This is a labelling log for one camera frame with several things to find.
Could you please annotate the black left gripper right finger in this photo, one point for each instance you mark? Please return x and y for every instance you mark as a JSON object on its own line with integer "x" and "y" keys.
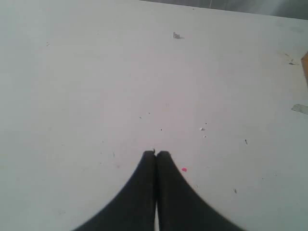
{"x": 180, "y": 208}

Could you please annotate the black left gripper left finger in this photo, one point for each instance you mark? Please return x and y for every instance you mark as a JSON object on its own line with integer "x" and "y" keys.
{"x": 133, "y": 208}

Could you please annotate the small white paper scrap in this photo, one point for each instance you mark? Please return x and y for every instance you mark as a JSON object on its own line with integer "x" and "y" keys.
{"x": 177, "y": 36}

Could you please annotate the brown paper bag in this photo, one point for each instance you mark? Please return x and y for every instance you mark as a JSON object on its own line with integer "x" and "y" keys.
{"x": 304, "y": 62}

